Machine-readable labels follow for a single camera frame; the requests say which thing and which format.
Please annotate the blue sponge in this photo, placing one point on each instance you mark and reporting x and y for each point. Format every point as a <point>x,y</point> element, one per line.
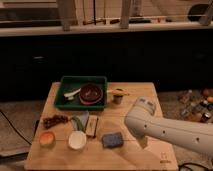
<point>112,140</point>

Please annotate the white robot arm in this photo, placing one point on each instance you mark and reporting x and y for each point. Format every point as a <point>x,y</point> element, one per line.
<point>140,121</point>

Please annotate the dark red bowl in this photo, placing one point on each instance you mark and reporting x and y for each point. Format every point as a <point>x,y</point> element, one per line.
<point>90,94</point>

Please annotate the green plastic tray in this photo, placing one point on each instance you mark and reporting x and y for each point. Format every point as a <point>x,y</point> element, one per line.
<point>72,83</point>

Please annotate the wooden block with black edge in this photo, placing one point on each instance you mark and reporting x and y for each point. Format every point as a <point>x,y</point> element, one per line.
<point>91,125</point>

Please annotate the white brush in tray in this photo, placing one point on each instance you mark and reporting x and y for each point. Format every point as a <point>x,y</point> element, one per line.
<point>71,94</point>

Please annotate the grey green cloth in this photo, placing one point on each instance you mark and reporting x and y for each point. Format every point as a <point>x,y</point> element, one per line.
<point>79,121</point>

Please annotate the brown grape bunch toy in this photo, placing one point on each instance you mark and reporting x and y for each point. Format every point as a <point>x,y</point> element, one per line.
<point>49,122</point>

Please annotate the orange round cup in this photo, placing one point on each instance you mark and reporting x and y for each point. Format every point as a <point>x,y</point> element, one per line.
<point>47,139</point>

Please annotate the bottles pile on floor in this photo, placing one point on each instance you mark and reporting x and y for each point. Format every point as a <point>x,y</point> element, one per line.
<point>197,107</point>

